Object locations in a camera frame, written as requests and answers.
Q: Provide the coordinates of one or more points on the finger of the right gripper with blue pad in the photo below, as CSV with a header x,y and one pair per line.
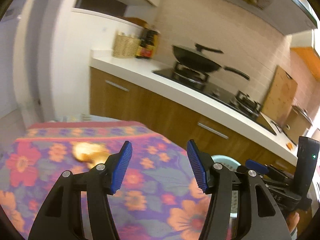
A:
x,y
257,167

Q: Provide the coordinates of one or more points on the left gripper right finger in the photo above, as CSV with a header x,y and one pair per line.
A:
x,y
259,216

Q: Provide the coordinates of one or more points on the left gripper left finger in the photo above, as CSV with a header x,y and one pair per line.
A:
x,y
60,214

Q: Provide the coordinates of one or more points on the light blue plastic trash basket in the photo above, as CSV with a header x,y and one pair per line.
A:
x,y
232,165

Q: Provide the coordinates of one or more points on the wooden kitchen cabinet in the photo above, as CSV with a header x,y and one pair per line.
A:
x,y
116,98

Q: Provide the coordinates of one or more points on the person's right hand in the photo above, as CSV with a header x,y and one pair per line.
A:
x,y
292,220

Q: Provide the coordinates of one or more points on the beige rice cooker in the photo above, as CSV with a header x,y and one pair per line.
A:
x,y
297,124

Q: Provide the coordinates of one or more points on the wooden cutting board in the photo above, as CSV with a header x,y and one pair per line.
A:
x,y
279,99

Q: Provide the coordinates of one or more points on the black glass gas stove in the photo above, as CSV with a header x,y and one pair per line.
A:
x,y
239,102

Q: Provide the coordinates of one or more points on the pale orange peel far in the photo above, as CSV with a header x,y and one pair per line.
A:
x,y
89,153

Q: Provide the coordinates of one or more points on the floral purple table cloth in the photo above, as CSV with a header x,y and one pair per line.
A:
x,y
158,199

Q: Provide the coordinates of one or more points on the black wok with lid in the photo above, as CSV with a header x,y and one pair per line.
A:
x,y
195,59

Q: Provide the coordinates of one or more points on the red label sauce bottle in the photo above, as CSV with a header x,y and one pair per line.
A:
x,y
152,42

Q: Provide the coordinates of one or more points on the dark soy sauce bottle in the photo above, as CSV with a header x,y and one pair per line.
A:
x,y
142,44

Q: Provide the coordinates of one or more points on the woven beige utensil basket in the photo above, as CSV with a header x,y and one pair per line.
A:
x,y
125,46

